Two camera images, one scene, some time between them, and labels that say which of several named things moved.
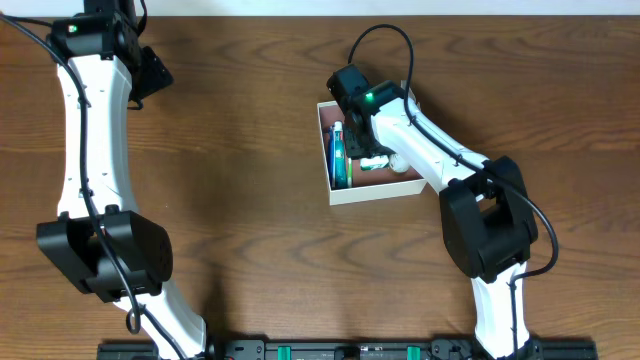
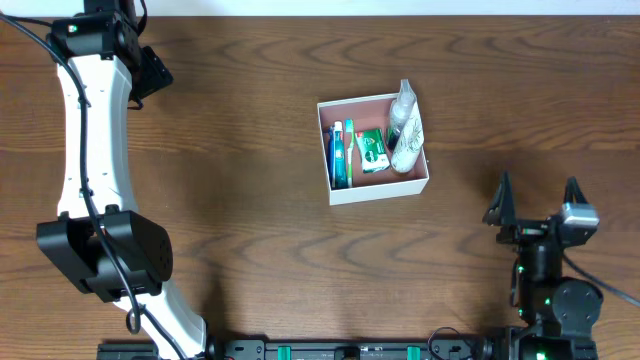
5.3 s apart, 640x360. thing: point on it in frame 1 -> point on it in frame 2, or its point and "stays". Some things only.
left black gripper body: (151, 75) stays
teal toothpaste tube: (341, 167) stays
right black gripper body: (360, 138) -> (535, 231)
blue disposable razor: (331, 151) stays
